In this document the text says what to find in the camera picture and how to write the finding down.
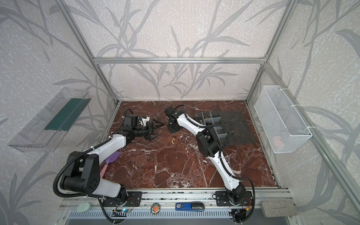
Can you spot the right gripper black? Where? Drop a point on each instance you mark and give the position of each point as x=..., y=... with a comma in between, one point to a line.
x=171, y=131

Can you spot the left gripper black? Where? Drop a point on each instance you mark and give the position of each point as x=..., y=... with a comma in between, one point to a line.
x=149, y=131

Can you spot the grey compartment organizer box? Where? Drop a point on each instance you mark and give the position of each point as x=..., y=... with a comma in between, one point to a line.
x=213, y=118

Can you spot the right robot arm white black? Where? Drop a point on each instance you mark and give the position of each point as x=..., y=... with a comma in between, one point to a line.
x=211, y=140

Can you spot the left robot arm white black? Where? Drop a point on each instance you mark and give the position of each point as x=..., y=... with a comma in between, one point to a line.
x=81, y=174

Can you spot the pink purple spatula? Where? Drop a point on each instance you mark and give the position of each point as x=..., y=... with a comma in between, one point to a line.
x=112, y=158

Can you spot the round orange button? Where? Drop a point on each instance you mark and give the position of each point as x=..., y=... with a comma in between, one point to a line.
x=155, y=208

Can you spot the blue black usb device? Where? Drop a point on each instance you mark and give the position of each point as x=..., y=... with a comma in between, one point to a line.
x=190, y=207

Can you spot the white round disc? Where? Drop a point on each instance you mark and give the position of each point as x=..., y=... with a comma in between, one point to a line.
x=83, y=207

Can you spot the pink object in basket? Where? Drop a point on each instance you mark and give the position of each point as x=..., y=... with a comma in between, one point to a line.
x=278, y=142

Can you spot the grey rectangular pad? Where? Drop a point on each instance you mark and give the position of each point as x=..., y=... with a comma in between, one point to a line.
x=281, y=208

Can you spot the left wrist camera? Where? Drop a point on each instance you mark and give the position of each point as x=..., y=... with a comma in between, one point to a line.
x=144, y=120

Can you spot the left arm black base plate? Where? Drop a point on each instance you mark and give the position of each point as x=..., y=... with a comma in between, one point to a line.
x=132, y=200

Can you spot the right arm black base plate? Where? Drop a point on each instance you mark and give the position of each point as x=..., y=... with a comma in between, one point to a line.
x=222, y=199

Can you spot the white wire mesh basket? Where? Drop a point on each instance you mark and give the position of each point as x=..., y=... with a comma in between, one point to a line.
x=279, y=117

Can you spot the clear plastic wall bin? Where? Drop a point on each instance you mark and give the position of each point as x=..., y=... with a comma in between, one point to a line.
x=48, y=128

